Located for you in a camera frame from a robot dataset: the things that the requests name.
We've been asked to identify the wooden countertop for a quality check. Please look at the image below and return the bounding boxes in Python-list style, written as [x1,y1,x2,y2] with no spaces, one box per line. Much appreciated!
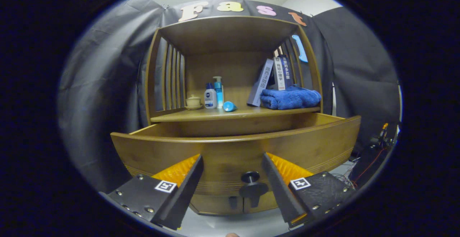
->
[150,105,321,123]

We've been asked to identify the grey book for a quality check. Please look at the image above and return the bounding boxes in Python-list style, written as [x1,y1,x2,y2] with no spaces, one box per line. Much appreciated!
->
[247,58,274,107]

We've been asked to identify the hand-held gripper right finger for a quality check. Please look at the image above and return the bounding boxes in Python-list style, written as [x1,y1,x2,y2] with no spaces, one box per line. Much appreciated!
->
[262,153,356,229]

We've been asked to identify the wooden cabinet door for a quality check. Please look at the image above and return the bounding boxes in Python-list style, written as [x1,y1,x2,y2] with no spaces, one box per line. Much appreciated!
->
[243,191,284,214]
[189,194,244,216]

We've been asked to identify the folded blue towel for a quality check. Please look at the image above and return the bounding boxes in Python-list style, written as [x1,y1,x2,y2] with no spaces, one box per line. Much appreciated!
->
[260,85,322,110]

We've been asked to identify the black device with orange tip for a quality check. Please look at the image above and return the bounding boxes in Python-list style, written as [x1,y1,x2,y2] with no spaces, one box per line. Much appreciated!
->
[370,123,394,149]

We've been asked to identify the blue pump bottle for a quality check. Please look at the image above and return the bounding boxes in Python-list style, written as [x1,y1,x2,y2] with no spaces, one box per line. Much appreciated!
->
[213,76,225,108]

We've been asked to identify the wooden drawer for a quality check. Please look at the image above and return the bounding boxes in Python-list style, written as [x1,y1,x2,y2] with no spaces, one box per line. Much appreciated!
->
[110,113,362,196]

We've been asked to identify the white lotion bottle blue cap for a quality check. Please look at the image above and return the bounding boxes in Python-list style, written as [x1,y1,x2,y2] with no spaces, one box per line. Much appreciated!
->
[204,83,217,109]

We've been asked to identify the dark blue book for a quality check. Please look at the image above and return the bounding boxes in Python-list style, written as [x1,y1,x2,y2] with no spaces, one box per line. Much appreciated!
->
[284,55,293,88]

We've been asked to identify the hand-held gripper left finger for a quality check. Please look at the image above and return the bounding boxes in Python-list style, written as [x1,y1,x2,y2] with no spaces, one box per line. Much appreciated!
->
[99,154,204,230]

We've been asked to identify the wooden cabinet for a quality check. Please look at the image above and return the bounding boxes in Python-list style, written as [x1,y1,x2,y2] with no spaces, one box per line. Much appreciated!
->
[144,15,323,216]

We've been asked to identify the black drawer knob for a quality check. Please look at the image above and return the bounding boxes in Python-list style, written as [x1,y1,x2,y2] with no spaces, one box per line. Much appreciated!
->
[239,171,269,199]

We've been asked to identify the small beige lidded cup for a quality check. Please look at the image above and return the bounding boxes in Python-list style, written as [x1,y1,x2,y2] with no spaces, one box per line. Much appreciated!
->
[185,94,203,110]

